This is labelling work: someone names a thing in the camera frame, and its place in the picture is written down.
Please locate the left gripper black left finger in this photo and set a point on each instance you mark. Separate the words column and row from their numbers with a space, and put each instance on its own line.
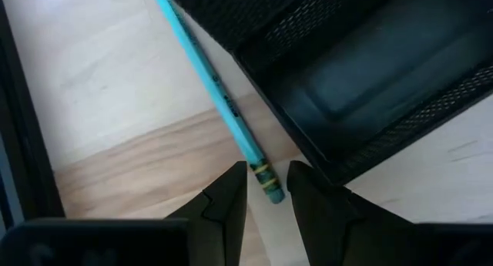
column 115, row 243

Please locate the black mesh desk organizer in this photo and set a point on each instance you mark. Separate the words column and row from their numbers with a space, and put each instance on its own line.
column 366, row 77

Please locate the teal pencil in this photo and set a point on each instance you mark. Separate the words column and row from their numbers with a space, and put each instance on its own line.
column 215, row 88

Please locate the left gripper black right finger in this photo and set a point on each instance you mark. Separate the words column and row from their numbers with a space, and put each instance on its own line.
column 385, row 243

